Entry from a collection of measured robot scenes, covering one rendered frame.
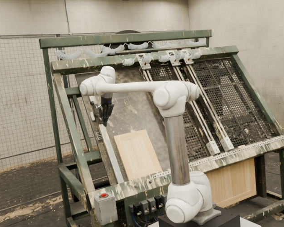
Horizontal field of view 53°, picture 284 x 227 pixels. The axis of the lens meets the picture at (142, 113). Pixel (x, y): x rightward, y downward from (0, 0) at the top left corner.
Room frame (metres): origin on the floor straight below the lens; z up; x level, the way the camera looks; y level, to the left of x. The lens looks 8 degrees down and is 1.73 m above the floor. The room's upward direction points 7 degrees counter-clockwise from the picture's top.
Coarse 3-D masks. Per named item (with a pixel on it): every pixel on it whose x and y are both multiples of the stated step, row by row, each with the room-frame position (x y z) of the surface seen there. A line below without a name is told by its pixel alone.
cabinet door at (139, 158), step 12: (132, 132) 2.49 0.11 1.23; (144, 132) 2.53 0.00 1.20; (120, 144) 2.39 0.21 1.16; (132, 144) 2.42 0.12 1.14; (144, 144) 2.46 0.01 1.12; (120, 156) 2.32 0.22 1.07; (132, 156) 2.35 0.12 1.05; (144, 156) 2.39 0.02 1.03; (156, 156) 2.42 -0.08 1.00; (132, 168) 2.28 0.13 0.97; (144, 168) 2.32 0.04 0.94; (156, 168) 2.35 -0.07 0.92
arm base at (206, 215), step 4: (212, 204) 1.70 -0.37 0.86; (212, 208) 1.63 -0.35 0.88; (200, 212) 1.59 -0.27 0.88; (204, 212) 1.59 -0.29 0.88; (208, 212) 1.59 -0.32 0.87; (212, 212) 1.62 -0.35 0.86; (216, 212) 1.63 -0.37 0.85; (220, 212) 1.63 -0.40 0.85; (196, 216) 1.59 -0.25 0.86; (200, 216) 1.59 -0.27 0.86; (204, 216) 1.58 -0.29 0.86; (208, 216) 1.59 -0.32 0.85; (212, 216) 1.60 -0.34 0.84; (192, 220) 1.60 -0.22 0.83; (196, 220) 1.58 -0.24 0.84; (200, 220) 1.56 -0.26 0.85; (204, 220) 1.56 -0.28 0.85; (208, 220) 1.58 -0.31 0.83; (200, 224) 1.54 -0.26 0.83
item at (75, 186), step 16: (256, 160) 3.07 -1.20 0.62; (64, 176) 2.88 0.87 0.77; (256, 176) 3.07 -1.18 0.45; (64, 192) 3.17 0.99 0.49; (80, 192) 2.35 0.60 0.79; (272, 192) 3.18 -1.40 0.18; (64, 208) 3.19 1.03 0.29; (224, 208) 2.85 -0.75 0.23; (272, 208) 2.83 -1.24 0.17; (96, 224) 2.01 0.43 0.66; (144, 224) 2.44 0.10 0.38
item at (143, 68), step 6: (138, 54) 2.95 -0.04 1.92; (144, 54) 2.98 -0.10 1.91; (150, 54) 2.81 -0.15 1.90; (138, 60) 2.91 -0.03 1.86; (144, 66) 2.88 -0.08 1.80; (150, 66) 2.91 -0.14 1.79; (144, 72) 2.88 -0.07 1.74; (144, 78) 2.88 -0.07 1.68; (150, 78) 2.86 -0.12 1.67; (150, 96) 2.81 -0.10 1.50; (156, 108) 2.72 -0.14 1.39; (162, 120) 2.64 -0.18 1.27
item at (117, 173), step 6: (90, 96) 2.56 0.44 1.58; (96, 102) 2.54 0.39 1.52; (96, 120) 2.45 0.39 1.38; (102, 126) 2.42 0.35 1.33; (102, 132) 2.38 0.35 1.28; (108, 138) 2.36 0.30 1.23; (108, 144) 2.33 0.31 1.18; (108, 150) 2.30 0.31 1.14; (108, 156) 2.29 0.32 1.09; (114, 156) 2.28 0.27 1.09; (114, 162) 2.25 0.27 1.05; (114, 168) 2.22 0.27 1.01; (114, 174) 2.21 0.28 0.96; (120, 174) 2.20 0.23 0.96; (120, 180) 2.17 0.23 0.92
